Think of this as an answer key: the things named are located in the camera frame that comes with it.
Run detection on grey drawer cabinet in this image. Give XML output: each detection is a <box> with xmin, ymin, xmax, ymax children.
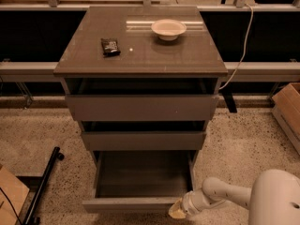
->
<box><xmin>53</xmin><ymin>5</ymin><xmax>229</xmax><ymax>171</ymax></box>

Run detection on black metal bar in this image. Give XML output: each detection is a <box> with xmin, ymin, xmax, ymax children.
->
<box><xmin>22</xmin><ymin>146</ymin><xmax>65</xmax><ymax>225</ymax></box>

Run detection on grey bottom drawer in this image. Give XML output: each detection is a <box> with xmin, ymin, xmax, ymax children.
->
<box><xmin>82</xmin><ymin>150</ymin><xmax>194</xmax><ymax>213</ymax></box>

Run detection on black cable left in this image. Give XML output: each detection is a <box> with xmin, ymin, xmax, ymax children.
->
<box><xmin>0</xmin><ymin>188</ymin><xmax>23</xmax><ymax>225</ymax></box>

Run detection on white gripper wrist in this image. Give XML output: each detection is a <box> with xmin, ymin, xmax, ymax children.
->
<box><xmin>168</xmin><ymin>189</ymin><xmax>212</xmax><ymax>219</ymax></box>

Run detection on white bowl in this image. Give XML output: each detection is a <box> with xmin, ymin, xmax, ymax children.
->
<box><xmin>151</xmin><ymin>19</ymin><xmax>187</xmax><ymax>41</ymax></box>

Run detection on grey middle drawer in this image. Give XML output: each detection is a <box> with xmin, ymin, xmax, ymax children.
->
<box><xmin>82</xmin><ymin>121</ymin><xmax>206</xmax><ymax>151</ymax></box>

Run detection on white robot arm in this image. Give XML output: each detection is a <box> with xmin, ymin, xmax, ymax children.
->
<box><xmin>169</xmin><ymin>170</ymin><xmax>300</xmax><ymax>225</ymax></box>

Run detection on metal railing frame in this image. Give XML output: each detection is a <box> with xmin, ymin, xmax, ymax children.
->
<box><xmin>0</xmin><ymin>0</ymin><xmax>300</xmax><ymax>83</ymax></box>

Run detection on cardboard box right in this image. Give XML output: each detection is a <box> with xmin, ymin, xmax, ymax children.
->
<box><xmin>272</xmin><ymin>82</ymin><xmax>300</xmax><ymax>155</ymax></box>

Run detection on grey drawer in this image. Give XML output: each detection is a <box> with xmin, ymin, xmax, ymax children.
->
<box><xmin>82</xmin><ymin>121</ymin><xmax>206</xmax><ymax>151</ymax></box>
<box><xmin>59</xmin><ymin>77</ymin><xmax>223</xmax><ymax>122</ymax></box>
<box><xmin>82</xmin><ymin>150</ymin><xmax>194</xmax><ymax>213</ymax></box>

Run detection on black snack packet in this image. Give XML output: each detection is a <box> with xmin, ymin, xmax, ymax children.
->
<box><xmin>101</xmin><ymin>38</ymin><xmax>121</xmax><ymax>57</ymax></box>

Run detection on black bracket behind cabinet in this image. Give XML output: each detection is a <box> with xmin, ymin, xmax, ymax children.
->
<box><xmin>221</xmin><ymin>85</ymin><xmax>237</xmax><ymax>113</ymax></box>

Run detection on white cable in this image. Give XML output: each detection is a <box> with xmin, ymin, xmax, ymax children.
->
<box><xmin>218</xmin><ymin>4</ymin><xmax>255</xmax><ymax>91</ymax></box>

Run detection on grey top drawer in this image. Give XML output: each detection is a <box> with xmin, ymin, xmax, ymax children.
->
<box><xmin>59</xmin><ymin>77</ymin><xmax>223</xmax><ymax>122</ymax></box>

